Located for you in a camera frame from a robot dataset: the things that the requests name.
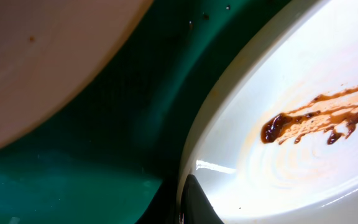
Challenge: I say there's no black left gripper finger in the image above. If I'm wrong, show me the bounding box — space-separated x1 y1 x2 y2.
180 174 223 224

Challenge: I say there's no cream white plate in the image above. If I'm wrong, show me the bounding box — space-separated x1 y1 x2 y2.
177 0 358 223

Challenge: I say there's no white plate with sauce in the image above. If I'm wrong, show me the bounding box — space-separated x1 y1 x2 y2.
0 0 152 148

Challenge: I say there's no teal serving tray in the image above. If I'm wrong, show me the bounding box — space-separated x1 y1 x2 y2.
0 0 287 223

